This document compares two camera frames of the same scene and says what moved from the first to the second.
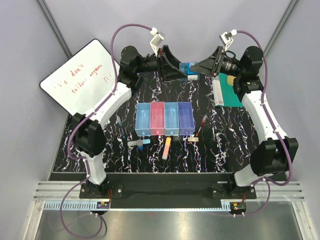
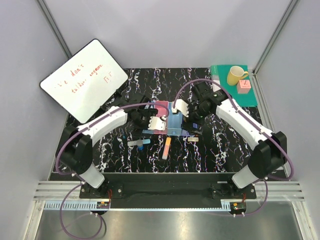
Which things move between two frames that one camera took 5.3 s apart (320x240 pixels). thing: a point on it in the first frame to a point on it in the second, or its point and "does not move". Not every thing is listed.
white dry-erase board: [82, 80] does not move
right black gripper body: [219, 61] to [197, 112]
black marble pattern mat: [170, 125] does not move
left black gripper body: [160, 62] to [142, 121]
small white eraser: [193, 139] does not move
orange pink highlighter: [167, 143] does not move
